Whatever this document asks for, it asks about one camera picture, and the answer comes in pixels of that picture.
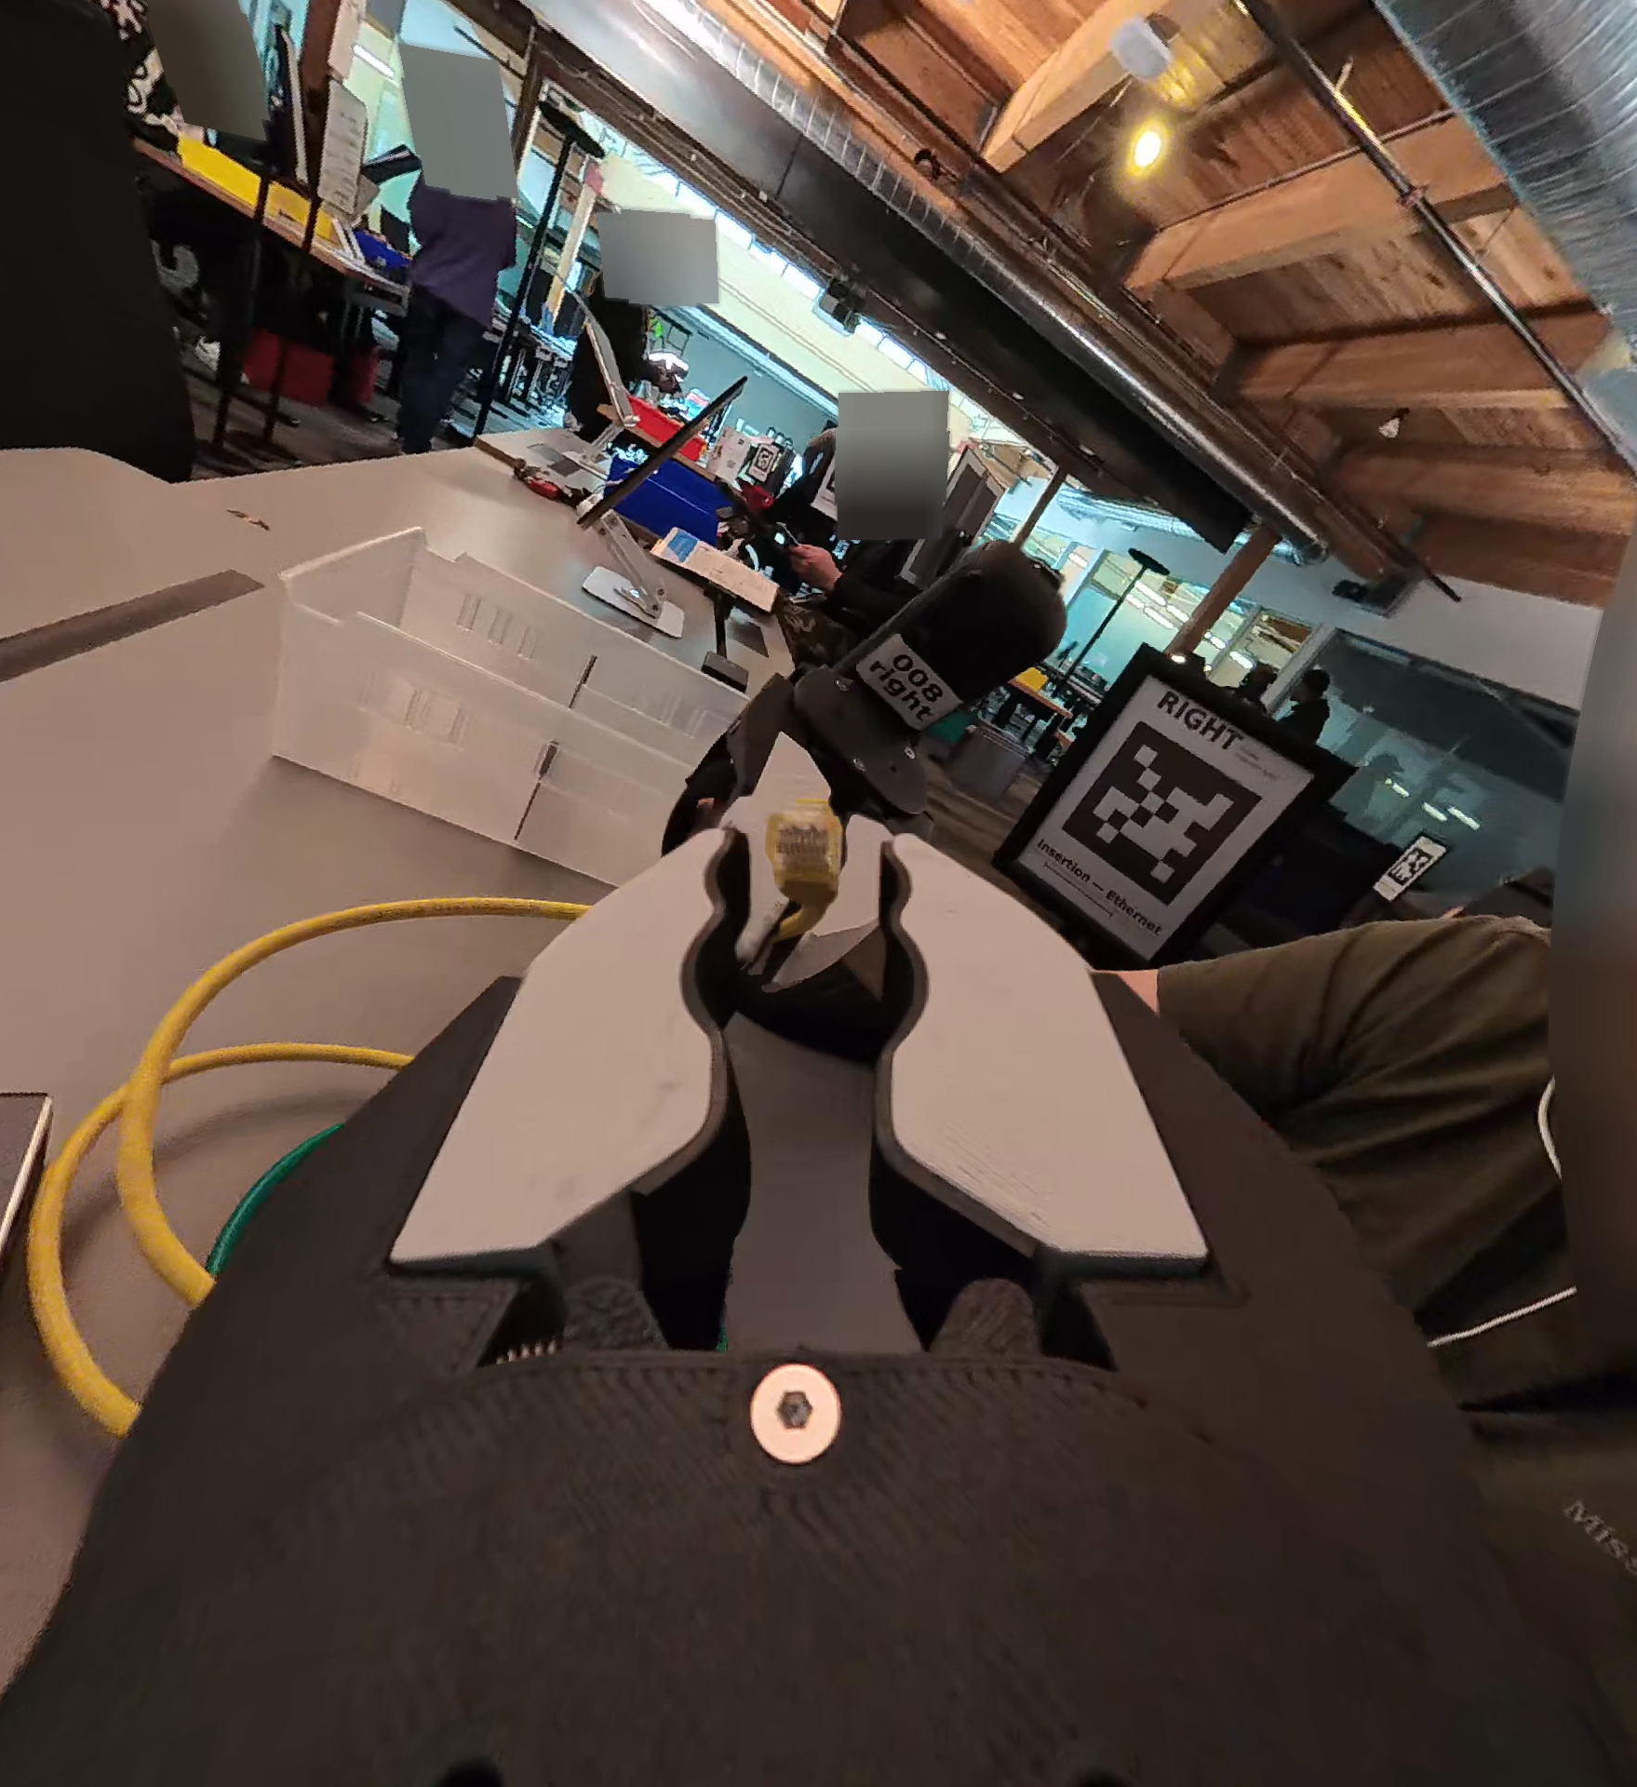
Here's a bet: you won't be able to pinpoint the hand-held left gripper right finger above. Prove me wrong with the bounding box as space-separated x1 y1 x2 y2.
872 834 1210 1270

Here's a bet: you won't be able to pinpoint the black office chair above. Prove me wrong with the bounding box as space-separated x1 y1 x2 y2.
0 0 198 483

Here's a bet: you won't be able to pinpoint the yellow ethernet cable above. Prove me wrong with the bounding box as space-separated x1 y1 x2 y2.
27 798 848 1440

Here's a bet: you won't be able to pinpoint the red storage bins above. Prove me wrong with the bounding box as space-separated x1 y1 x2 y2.
241 329 378 410

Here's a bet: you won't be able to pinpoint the black framed marker sign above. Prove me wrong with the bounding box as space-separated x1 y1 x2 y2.
990 646 1356 966

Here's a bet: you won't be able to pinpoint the clear plastic bin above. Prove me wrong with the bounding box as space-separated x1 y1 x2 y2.
269 526 765 889

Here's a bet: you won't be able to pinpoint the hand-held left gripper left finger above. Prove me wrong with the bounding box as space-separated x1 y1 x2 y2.
388 827 756 1275

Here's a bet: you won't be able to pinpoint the green ethernet cable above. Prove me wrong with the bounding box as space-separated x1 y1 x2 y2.
204 1118 346 1279

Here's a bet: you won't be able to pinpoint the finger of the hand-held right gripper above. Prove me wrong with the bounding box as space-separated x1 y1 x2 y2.
741 922 895 1061

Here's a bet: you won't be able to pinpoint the grey trash can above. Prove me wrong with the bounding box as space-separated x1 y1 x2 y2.
949 720 1028 804

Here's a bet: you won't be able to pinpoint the silver air duct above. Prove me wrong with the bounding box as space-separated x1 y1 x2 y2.
1375 0 1637 477

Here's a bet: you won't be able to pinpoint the blue storage bin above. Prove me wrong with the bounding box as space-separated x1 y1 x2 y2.
605 453 739 539

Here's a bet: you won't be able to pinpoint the white stand with dark board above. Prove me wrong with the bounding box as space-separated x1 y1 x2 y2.
579 378 750 643

